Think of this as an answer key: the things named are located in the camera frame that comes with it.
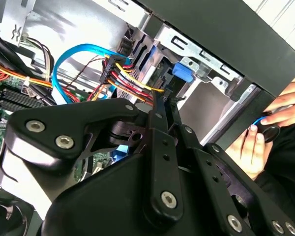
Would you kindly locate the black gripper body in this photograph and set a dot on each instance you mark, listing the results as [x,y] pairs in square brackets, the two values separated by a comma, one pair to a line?
[100,209]

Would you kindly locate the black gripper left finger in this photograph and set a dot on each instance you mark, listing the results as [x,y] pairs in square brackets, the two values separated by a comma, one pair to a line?
[64,118]

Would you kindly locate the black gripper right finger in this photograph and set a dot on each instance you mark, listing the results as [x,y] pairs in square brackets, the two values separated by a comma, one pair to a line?
[206,167]

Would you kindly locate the round black blue-ringed tool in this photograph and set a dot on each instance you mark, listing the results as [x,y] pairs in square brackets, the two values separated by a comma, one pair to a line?
[271,132]

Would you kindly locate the person's left hand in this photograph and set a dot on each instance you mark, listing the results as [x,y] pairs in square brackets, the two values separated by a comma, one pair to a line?
[250,157]

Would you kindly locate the person's right hand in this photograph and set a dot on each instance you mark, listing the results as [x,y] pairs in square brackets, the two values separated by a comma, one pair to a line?
[290,103]

